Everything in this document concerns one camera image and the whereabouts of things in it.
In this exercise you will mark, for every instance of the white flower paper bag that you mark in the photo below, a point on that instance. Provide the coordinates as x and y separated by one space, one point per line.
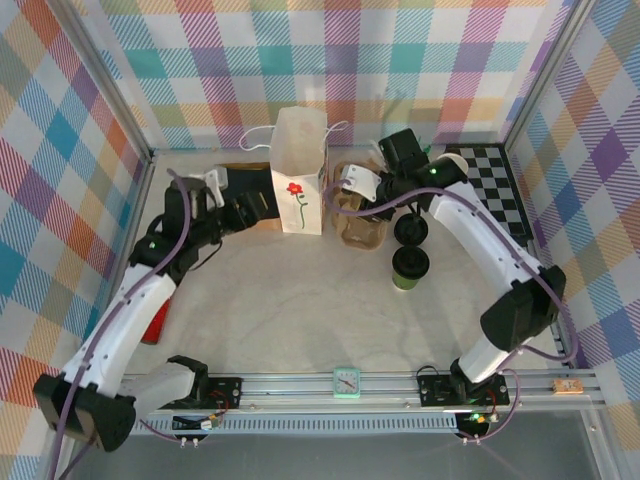
300 145

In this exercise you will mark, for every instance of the brown pulp cup carrier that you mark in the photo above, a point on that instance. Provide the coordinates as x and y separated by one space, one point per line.
362 235

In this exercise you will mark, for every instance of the green paper coffee cup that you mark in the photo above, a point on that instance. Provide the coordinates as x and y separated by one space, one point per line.
407 284

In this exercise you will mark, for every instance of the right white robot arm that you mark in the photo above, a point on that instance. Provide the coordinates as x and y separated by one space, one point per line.
480 235

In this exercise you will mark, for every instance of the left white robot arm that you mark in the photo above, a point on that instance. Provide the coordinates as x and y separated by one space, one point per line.
115 325

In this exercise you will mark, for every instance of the white wrapped straw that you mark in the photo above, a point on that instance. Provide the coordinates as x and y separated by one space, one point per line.
375 150

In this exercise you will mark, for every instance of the brown cardboard napkin box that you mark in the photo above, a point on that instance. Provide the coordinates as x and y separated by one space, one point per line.
270 226

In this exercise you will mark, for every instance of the stack of black cup lids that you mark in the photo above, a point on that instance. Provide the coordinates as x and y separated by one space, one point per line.
411 230

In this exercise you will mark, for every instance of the black and white chessboard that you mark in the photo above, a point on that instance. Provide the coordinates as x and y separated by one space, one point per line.
500 190

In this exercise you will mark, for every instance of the red flat bar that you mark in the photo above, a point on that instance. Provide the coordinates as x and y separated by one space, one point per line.
156 325

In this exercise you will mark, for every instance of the small mint green clock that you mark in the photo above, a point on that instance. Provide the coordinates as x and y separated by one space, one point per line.
346 382

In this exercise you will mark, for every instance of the yellow green power connector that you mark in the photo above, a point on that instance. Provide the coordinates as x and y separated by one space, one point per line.
212 423
479 419

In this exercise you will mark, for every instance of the small orange circuit board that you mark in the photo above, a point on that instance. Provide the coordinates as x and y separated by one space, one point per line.
567 386

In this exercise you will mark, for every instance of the aluminium side rail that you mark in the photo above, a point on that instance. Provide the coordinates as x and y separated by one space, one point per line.
144 175
537 252

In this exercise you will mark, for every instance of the aluminium frame post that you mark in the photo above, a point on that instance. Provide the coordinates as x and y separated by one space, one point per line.
545 75
110 85

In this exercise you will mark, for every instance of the aluminium front rail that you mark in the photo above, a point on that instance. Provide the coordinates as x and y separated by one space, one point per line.
290 390

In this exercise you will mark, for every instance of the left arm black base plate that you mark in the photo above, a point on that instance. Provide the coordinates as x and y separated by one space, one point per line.
227 395

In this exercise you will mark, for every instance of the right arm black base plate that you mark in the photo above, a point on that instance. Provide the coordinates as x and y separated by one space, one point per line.
432 392

